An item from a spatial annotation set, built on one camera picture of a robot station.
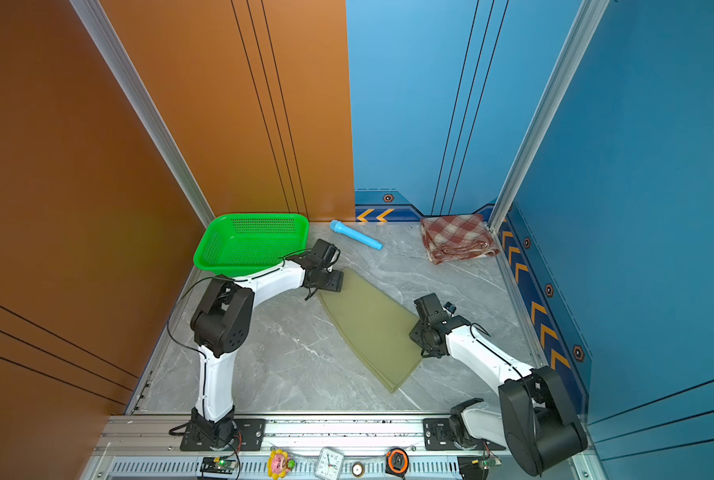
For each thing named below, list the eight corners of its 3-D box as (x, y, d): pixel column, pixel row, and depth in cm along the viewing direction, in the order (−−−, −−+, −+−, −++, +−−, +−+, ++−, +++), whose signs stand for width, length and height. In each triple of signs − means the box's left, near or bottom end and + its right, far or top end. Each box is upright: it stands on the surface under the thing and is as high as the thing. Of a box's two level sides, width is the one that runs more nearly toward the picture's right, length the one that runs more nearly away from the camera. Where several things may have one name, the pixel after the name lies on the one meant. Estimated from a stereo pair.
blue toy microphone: (329, 231, 121) (328, 224, 118) (334, 225, 123) (333, 218, 120) (381, 251, 114) (382, 245, 111) (385, 245, 116) (386, 238, 113)
